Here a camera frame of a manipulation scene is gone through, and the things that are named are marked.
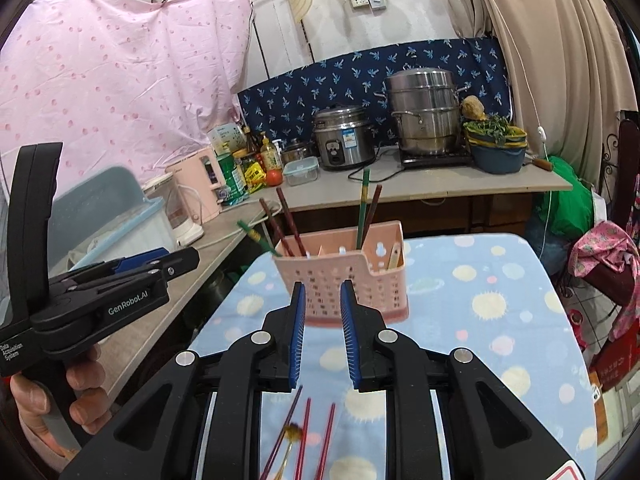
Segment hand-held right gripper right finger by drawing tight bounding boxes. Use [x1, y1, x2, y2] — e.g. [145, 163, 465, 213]
[340, 280, 588, 480]

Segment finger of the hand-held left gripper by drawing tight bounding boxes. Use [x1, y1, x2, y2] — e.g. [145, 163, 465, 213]
[67, 247, 169, 284]
[120, 247, 201, 283]

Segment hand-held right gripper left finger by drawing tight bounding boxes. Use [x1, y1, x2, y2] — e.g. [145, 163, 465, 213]
[60, 281, 307, 480]

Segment pink perforated utensil basket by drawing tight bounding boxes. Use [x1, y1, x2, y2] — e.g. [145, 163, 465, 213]
[272, 221, 411, 330]

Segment dark red chopstick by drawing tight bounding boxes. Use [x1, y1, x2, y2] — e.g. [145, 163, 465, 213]
[258, 198, 293, 257]
[260, 385, 304, 480]
[276, 186, 307, 257]

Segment green chopstick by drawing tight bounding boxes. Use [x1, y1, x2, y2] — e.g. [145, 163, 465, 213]
[356, 169, 372, 251]
[236, 219, 278, 257]

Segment gold flower spoon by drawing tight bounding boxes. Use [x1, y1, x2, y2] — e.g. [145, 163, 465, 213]
[272, 424, 307, 480]

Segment dark brown chopstick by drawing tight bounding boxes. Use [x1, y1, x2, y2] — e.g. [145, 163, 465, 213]
[362, 184, 384, 250]

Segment person's left hand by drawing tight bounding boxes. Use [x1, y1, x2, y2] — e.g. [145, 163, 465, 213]
[9, 344, 115, 461]

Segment white electric kettle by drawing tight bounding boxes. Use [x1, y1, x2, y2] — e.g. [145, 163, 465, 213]
[142, 177, 205, 247]

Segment pink kitchen appliance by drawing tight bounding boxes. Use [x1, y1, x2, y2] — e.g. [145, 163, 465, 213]
[165, 147, 223, 223]

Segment green can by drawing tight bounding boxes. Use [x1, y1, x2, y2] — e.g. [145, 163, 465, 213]
[216, 152, 249, 206]

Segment yellow snack packet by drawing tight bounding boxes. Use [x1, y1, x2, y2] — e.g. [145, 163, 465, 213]
[244, 160, 266, 192]

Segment blue planet print tablecloth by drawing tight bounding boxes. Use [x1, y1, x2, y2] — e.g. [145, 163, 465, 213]
[190, 232, 598, 480]

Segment white green carton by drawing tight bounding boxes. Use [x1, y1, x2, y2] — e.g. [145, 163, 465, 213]
[207, 122, 246, 157]

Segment yellow tea bottle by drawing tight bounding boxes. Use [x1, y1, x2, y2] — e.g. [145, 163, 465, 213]
[259, 132, 282, 172]

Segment glass food container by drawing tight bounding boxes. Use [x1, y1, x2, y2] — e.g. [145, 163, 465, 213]
[282, 156, 321, 187]

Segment small steel pot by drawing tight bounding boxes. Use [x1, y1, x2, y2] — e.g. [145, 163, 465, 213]
[280, 139, 316, 163]

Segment wooden counter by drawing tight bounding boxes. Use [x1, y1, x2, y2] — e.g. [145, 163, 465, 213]
[95, 162, 573, 401]

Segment pink dotted cloth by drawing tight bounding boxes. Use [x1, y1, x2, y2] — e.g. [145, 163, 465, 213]
[0, 0, 256, 201]

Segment steel rice cooker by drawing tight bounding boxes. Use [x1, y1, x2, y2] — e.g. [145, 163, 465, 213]
[312, 105, 376, 171]

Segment black induction cooker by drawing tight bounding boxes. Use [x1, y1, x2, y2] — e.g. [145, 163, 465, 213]
[399, 150, 475, 169]

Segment blue basin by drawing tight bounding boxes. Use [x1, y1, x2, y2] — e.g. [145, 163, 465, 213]
[465, 127, 528, 175]

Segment steel steamer pot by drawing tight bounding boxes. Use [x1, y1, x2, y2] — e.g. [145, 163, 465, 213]
[382, 69, 471, 157]

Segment navy floral cloth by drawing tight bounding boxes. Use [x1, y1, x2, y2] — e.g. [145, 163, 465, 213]
[236, 37, 512, 153]

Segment green leafy vegetables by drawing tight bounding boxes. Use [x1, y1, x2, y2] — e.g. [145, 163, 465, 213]
[462, 115, 521, 143]

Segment green bag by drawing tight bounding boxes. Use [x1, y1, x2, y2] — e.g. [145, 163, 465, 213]
[530, 156, 598, 241]

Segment pink floral cloth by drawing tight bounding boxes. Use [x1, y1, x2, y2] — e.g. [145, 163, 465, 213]
[570, 220, 640, 331]

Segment red box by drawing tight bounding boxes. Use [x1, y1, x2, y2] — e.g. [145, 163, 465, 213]
[587, 330, 640, 396]

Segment dark wooden chair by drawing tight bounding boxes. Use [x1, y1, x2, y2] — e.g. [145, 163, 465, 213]
[600, 115, 640, 241]

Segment beige curtain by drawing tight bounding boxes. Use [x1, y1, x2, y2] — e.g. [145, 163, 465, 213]
[435, 0, 640, 196]

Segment black power cable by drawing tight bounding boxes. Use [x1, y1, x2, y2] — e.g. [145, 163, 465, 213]
[347, 147, 401, 184]

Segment white cable with switch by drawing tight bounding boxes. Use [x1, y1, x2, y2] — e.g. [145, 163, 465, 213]
[470, 0, 552, 261]

